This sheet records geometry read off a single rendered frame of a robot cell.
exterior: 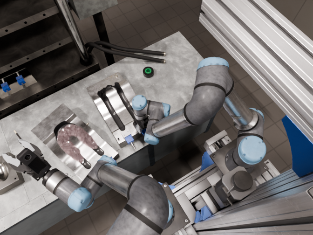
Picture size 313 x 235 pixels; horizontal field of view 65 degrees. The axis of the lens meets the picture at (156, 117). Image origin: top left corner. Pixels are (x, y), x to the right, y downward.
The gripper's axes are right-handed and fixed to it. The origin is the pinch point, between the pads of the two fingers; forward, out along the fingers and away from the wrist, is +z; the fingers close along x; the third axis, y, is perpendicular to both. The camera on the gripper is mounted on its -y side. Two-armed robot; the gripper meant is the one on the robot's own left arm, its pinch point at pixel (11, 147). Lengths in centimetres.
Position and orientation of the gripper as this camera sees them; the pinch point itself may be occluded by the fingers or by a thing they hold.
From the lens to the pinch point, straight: 106.0
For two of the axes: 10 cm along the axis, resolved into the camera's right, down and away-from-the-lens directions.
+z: -8.4, -4.9, 2.5
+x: 5.5, -6.9, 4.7
